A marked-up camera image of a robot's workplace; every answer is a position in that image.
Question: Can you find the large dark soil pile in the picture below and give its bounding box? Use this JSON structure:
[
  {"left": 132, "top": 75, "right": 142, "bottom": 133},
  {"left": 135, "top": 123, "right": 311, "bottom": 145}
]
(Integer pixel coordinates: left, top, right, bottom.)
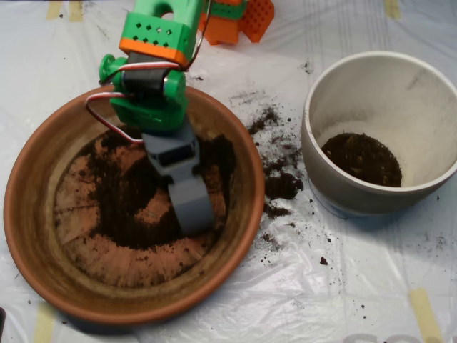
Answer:
[{"left": 85, "top": 128, "right": 238, "bottom": 250}]

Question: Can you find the small dark soil pile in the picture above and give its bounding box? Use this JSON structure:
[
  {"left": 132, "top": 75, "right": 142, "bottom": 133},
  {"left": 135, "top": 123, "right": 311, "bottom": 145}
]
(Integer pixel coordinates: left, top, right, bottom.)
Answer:
[{"left": 320, "top": 132, "right": 403, "bottom": 188}]

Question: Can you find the scattered spilled dark soil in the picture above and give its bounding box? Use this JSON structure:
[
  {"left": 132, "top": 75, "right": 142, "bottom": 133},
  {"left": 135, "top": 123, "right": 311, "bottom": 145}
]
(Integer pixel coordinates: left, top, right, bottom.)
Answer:
[{"left": 248, "top": 105, "right": 308, "bottom": 219}]

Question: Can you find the terracotta clay dish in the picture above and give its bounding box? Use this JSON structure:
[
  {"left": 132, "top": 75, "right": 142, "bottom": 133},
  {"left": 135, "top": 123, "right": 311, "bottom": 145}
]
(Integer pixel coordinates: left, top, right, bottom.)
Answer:
[{"left": 3, "top": 79, "right": 266, "bottom": 326}]

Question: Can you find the white ceramic pot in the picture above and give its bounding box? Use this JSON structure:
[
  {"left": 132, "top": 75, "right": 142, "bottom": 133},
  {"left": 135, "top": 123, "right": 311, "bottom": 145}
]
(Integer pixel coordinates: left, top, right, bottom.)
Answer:
[{"left": 301, "top": 51, "right": 457, "bottom": 218}]

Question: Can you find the clear plastic sheet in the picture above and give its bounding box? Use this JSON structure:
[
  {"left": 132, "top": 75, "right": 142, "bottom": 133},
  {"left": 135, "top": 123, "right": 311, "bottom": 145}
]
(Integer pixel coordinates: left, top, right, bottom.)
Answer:
[{"left": 0, "top": 0, "right": 457, "bottom": 343}]

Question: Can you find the beige masking tape strip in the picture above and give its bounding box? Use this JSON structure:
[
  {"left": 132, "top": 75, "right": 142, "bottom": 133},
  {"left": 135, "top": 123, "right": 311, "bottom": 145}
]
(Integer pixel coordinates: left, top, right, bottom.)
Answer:
[
  {"left": 383, "top": 0, "right": 401, "bottom": 19},
  {"left": 32, "top": 302, "right": 57, "bottom": 343},
  {"left": 45, "top": 1, "right": 64, "bottom": 21},
  {"left": 69, "top": 1, "right": 85, "bottom": 23},
  {"left": 408, "top": 288, "right": 446, "bottom": 343}
]

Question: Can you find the red white black servo cable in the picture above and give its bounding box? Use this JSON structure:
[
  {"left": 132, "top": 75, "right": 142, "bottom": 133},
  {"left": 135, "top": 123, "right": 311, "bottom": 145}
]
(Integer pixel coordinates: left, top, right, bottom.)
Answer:
[{"left": 85, "top": 0, "right": 211, "bottom": 144}]

